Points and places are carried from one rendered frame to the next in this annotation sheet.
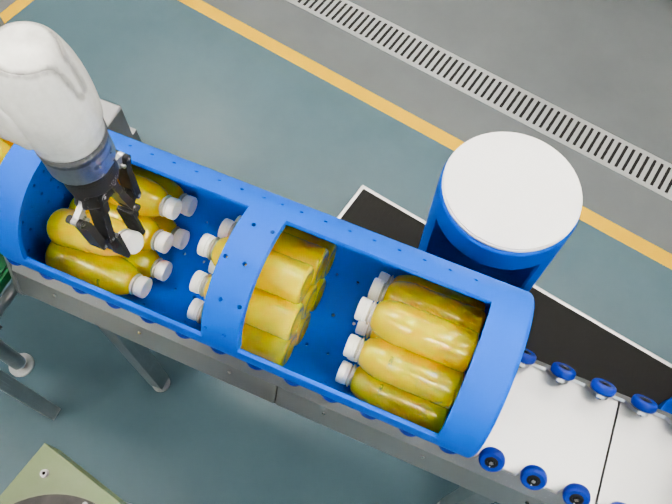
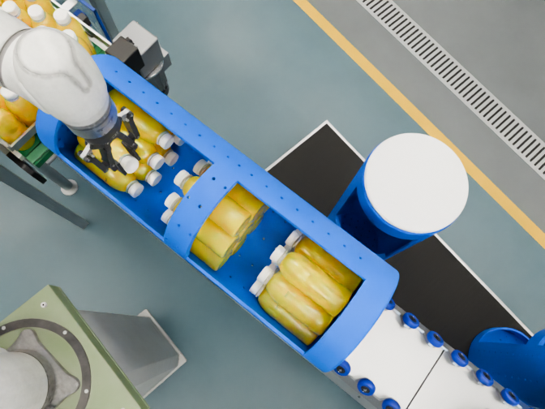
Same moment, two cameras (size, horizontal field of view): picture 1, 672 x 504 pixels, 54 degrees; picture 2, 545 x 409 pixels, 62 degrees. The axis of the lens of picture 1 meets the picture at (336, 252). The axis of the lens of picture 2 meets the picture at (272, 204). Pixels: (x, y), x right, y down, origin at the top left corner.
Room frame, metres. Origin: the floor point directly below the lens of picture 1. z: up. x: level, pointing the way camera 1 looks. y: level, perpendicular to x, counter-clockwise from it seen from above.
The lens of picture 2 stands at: (0.22, -0.05, 2.15)
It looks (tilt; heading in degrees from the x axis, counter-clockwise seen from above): 74 degrees down; 9
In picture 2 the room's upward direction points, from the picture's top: 9 degrees clockwise
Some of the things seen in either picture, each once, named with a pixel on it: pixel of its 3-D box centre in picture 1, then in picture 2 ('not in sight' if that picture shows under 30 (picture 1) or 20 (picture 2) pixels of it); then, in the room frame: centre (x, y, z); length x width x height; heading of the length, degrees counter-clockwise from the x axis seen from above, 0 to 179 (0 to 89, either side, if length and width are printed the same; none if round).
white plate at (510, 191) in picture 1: (511, 189); (416, 181); (0.70, -0.34, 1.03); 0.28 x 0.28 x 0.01
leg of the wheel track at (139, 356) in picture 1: (137, 354); not in sight; (0.54, 0.55, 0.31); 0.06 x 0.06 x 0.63; 70
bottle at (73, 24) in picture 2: not in sight; (75, 37); (0.83, 0.70, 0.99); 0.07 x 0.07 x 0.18
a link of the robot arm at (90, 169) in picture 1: (76, 147); (87, 110); (0.48, 0.34, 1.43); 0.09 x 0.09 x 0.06
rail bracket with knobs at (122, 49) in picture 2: not in sight; (125, 60); (0.83, 0.56, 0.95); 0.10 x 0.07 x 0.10; 160
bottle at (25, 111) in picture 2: not in sight; (27, 109); (0.58, 0.73, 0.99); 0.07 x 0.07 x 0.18
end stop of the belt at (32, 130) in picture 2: not in sight; (66, 97); (0.66, 0.66, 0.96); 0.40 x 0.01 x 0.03; 160
